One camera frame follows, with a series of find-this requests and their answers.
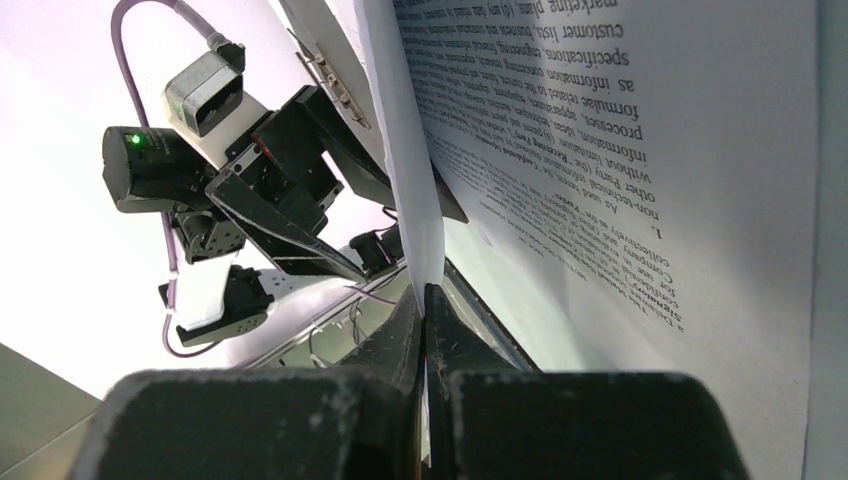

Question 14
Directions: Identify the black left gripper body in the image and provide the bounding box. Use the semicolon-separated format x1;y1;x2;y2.
225;85;343;232

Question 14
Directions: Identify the red folder with black inside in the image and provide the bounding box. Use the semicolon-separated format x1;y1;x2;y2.
280;1;537;371

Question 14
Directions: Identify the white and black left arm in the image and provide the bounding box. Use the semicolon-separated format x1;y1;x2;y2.
102;85;404;356

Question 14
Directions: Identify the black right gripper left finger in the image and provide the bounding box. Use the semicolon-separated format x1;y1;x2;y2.
71;289;423;479

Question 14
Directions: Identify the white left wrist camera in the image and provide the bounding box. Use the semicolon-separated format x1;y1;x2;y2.
162;40;270;170

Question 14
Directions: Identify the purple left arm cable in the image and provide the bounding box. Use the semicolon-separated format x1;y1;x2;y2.
109;0;230;359

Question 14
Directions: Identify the printed paper sheet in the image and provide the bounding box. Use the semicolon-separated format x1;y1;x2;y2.
354;1;818;479

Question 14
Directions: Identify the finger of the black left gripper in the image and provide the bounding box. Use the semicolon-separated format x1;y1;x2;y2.
298;86;400;224
205;173;367;282

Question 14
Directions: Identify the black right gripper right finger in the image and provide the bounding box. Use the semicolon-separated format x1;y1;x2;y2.
423;284;749;479

